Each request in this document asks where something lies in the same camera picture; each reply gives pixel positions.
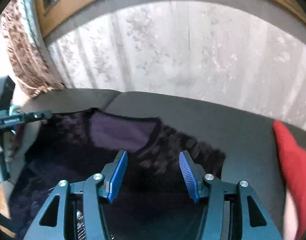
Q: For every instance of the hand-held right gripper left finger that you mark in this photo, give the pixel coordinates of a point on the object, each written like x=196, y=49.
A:
x=117, y=177

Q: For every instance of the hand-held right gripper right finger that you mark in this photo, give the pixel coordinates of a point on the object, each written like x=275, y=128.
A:
x=189, y=177

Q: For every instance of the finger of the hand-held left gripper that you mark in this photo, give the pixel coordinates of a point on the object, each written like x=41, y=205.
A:
x=36, y=116

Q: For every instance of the dark purple velvet garment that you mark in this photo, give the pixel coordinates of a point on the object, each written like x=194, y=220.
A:
x=153, y=180

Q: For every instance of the brown floral curtain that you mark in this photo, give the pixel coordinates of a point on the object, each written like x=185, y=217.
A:
x=25, y=55

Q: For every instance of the red fuzzy sweater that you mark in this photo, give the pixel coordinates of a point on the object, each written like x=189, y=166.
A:
x=293, y=160

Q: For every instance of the pale pink cloth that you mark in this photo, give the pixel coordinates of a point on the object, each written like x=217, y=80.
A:
x=290, y=217

